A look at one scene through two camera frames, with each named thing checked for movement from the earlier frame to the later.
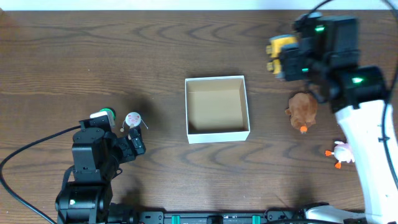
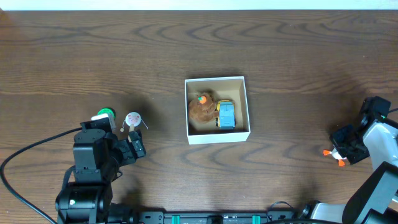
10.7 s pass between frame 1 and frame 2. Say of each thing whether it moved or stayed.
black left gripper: stayed
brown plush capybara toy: moved
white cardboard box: stayed
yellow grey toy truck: moved
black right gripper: moved
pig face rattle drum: stayed
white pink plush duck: stayed
